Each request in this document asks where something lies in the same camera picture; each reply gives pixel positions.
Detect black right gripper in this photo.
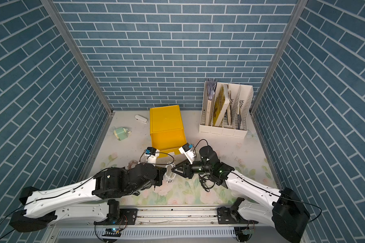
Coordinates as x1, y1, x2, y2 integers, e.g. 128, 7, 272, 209
172, 159, 213, 179

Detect yellow plastic drawer cabinet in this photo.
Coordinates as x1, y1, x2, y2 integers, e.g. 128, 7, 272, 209
150, 105, 187, 158

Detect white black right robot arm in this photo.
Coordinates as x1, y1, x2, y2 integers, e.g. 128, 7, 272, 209
172, 144, 310, 243

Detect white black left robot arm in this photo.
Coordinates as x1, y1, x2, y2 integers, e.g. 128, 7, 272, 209
10, 163, 167, 232

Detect floral table mat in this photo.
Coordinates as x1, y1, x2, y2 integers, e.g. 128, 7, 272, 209
97, 127, 277, 206

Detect white stapler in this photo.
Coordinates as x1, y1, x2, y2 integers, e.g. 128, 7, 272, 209
135, 114, 148, 124

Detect green manual pencil sharpener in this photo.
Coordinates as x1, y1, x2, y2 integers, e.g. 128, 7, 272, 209
114, 127, 131, 141

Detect white file organizer rack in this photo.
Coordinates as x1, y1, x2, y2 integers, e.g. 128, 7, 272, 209
199, 79, 253, 138

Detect yellow cover book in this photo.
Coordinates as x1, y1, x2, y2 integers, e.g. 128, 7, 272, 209
213, 84, 230, 127

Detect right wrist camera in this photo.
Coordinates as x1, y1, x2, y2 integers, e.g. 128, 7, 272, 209
178, 143, 196, 164

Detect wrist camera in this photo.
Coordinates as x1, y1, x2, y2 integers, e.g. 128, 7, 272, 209
178, 143, 196, 164
145, 147, 160, 164

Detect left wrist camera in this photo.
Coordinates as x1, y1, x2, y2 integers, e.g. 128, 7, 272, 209
145, 147, 160, 164

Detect pink wired earphones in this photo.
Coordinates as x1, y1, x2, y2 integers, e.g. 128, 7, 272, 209
127, 160, 139, 170

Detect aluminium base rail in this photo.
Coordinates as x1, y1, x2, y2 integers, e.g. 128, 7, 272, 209
42, 201, 310, 243

